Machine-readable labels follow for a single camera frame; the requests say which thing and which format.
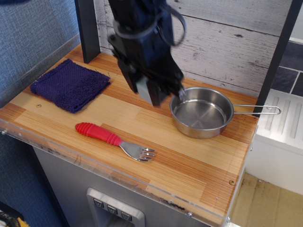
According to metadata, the red handled metal fork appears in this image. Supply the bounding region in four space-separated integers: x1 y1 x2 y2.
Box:
75 122 155 162

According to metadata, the black left vertical post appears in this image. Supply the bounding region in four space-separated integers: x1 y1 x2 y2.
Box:
74 0 100 63

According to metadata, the yellow object at corner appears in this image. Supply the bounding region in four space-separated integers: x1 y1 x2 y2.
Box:
17 218 29 227

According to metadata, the black vertical post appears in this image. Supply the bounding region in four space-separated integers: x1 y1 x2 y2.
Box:
74 0 100 63
253 0 303 117

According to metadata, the purple folded towel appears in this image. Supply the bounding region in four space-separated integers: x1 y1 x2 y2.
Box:
30 59 110 114

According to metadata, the stainless steel pan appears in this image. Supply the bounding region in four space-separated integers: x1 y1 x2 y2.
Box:
169 87 281 139

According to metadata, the white ribbed appliance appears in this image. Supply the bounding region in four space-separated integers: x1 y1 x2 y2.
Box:
245 89 303 194

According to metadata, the clear acrylic table edge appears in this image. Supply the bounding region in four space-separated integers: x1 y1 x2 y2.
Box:
0 115 255 227

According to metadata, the black right vertical post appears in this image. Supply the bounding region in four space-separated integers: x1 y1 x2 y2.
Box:
253 0 303 117

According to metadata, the black cable loop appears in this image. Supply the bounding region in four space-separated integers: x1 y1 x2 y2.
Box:
112 4 187 47

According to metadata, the silver button control panel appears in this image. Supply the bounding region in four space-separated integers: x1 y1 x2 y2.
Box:
86 188 145 227

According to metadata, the grey cube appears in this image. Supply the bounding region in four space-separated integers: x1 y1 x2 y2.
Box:
136 76 152 104

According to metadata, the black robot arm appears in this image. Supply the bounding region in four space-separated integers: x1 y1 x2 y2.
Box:
108 0 186 106

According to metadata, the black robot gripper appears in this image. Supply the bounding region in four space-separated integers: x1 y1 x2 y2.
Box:
108 9 184 106

